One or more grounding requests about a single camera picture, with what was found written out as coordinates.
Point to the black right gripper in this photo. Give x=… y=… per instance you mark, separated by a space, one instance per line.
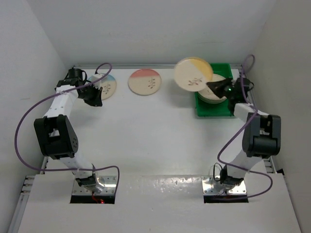
x=217 y=86

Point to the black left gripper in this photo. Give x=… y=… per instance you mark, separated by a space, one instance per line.
x=95 y=101

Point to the cream plate green section front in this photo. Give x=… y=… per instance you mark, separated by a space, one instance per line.
x=207 y=93

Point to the cream plate green section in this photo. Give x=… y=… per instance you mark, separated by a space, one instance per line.
x=207 y=93
x=211 y=99

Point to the cream plate yellow section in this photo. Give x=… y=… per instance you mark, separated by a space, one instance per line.
x=192 y=74

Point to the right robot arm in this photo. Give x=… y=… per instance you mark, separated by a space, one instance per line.
x=261 y=131

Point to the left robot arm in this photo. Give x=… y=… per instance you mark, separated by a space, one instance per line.
x=56 y=136

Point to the green plastic bin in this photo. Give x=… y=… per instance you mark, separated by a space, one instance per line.
x=204 y=109

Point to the cream plate blue section back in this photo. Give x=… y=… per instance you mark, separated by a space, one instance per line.
x=108 y=88

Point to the cream plate pink section back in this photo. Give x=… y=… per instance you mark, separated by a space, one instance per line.
x=144 y=82

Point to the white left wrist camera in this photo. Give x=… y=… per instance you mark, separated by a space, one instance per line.
x=96 y=79

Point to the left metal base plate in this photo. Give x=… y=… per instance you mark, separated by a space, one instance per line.
x=105 y=186

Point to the metal base plate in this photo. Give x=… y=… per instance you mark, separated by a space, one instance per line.
x=105 y=186
x=214 y=188

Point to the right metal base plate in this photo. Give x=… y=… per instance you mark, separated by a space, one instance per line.
x=214 y=188

